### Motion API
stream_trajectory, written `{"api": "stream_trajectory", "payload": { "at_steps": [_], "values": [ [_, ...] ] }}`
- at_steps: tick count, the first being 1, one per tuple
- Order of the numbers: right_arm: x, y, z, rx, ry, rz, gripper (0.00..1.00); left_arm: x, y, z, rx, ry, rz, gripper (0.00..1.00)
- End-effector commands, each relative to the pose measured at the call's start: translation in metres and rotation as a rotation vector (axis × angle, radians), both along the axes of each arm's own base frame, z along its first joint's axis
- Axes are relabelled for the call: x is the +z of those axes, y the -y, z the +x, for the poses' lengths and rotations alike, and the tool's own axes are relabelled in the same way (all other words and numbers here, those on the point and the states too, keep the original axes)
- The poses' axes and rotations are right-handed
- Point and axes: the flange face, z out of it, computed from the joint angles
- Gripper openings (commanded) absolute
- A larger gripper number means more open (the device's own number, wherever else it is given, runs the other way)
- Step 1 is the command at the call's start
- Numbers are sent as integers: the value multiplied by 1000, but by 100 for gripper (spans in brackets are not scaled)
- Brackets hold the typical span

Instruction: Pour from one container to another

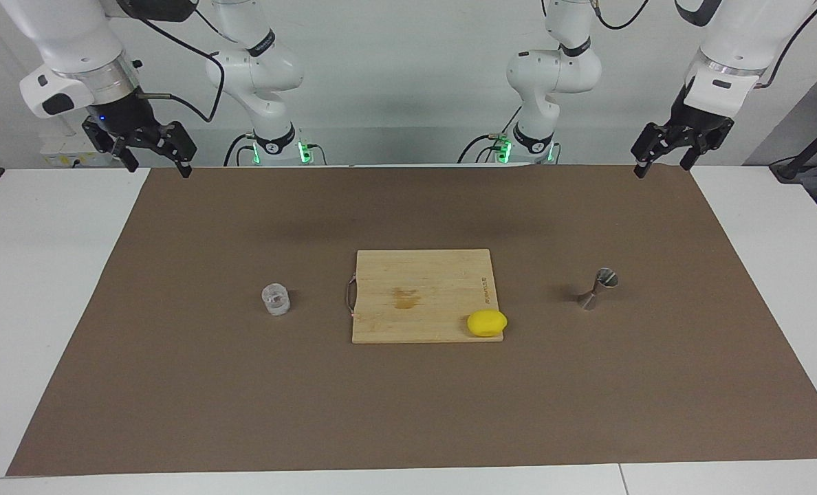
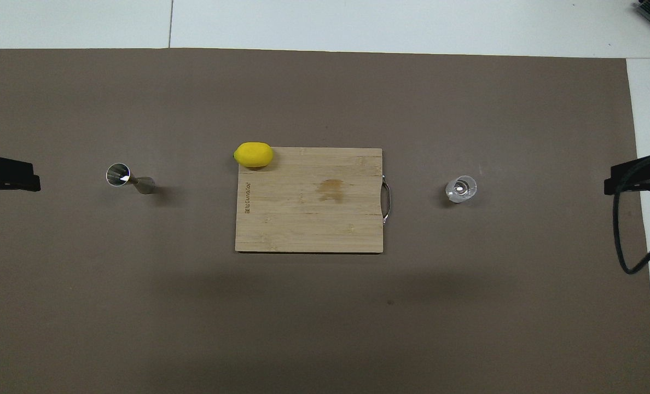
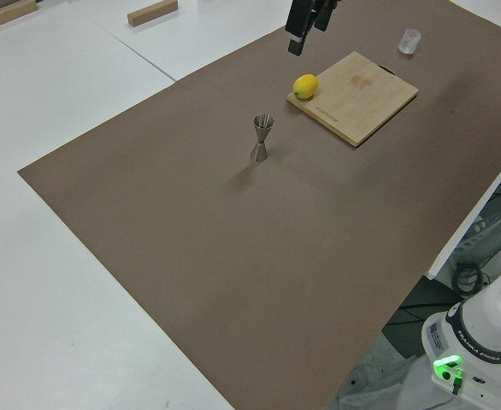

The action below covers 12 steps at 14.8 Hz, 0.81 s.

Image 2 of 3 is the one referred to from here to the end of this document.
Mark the steel jigger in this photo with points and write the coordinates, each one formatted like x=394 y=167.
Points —
x=118 y=175

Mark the clear shot glass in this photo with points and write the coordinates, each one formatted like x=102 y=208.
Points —
x=460 y=189

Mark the brown table mat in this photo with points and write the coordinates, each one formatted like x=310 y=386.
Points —
x=139 y=301

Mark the yellow lemon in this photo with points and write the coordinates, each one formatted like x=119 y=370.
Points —
x=254 y=155

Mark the wooden cutting board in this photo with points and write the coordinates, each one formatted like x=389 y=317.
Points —
x=314 y=219

